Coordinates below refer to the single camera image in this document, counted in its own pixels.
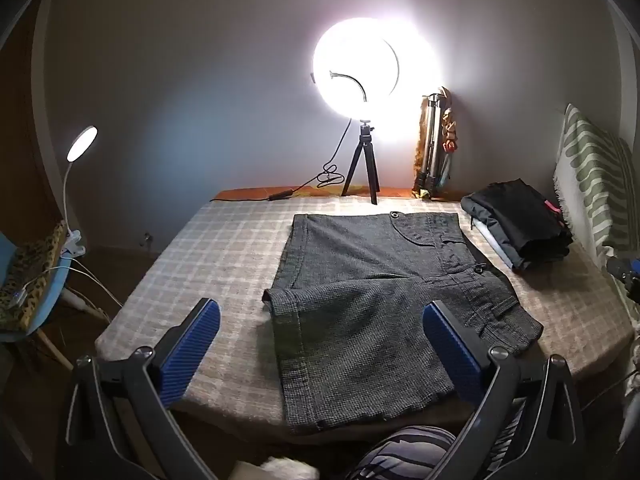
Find small black tripod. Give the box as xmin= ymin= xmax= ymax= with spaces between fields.
xmin=341 ymin=119 xmax=381 ymax=206

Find white lamp cable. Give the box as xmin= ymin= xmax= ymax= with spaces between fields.
xmin=7 ymin=257 xmax=125 ymax=311

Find white clip desk lamp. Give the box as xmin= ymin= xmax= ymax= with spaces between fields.
xmin=59 ymin=125 xmax=99 ymax=258

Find leopard print cloth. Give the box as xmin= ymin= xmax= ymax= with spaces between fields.
xmin=0 ymin=222 xmax=68 ymax=331

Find beige plaid blanket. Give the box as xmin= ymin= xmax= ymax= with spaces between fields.
xmin=95 ymin=195 xmax=636 ymax=441

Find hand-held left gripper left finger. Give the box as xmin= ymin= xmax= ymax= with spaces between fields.
xmin=65 ymin=297 xmax=223 ymax=480

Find white fluffy garment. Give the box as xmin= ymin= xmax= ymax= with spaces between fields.
xmin=260 ymin=455 xmax=321 ymax=480

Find round ring light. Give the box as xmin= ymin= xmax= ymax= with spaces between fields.
xmin=312 ymin=17 xmax=446 ymax=145

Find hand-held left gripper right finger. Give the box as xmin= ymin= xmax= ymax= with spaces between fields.
xmin=422 ymin=300 xmax=586 ymax=480

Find orange bed sheet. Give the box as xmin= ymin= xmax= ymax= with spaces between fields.
xmin=212 ymin=186 xmax=461 ymax=203

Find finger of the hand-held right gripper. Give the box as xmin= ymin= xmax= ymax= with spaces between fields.
xmin=606 ymin=256 xmax=640 ymax=283

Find folded silver tripod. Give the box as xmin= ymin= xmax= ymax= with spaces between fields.
xmin=417 ymin=92 xmax=443 ymax=196

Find person's striped clothing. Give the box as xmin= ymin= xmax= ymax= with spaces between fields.
xmin=350 ymin=397 xmax=528 ymax=480

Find stack of folded dark clothes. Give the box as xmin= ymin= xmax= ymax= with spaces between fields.
xmin=460 ymin=178 xmax=575 ymax=272

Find black ring light cable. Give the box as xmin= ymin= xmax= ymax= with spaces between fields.
xmin=267 ymin=122 xmax=353 ymax=202

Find grey checked pants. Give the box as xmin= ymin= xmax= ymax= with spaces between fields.
xmin=262 ymin=211 xmax=545 ymax=435

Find blue chair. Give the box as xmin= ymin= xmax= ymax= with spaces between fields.
xmin=0 ymin=232 xmax=76 ymax=371

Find green striped white pillow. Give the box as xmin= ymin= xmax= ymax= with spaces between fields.
xmin=552 ymin=103 xmax=640 ymax=286

